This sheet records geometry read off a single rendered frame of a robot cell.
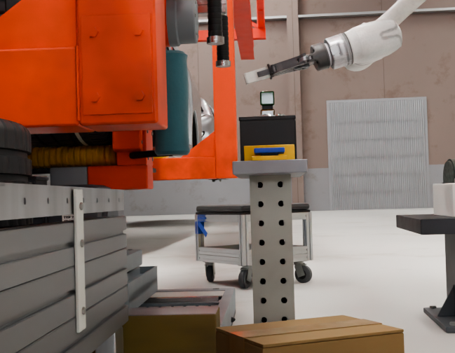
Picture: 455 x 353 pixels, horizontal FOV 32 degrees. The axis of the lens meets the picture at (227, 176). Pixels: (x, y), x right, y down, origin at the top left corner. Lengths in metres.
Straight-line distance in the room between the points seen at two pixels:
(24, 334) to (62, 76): 0.76
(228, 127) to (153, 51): 4.21
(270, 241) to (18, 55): 0.74
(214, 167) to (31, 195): 4.79
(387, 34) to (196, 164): 3.71
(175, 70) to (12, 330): 1.16
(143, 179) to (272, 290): 0.45
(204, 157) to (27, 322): 4.84
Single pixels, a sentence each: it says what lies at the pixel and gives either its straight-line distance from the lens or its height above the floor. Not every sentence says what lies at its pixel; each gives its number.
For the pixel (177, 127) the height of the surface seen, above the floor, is 0.55.
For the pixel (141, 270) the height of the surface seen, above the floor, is 0.16.
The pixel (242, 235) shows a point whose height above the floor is 0.22.
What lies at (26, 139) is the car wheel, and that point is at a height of 0.47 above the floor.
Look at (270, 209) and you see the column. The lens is 1.92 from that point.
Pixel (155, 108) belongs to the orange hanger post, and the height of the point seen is 0.55.
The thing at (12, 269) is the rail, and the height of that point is 0.29.
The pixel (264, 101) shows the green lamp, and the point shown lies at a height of 0.63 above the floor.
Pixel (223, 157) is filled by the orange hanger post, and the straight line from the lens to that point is 5.78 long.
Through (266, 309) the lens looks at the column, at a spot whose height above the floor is 0.09.
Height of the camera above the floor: 0.36
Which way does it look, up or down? 2 degrees up
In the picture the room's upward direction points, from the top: 2 degrees counter-clockwise
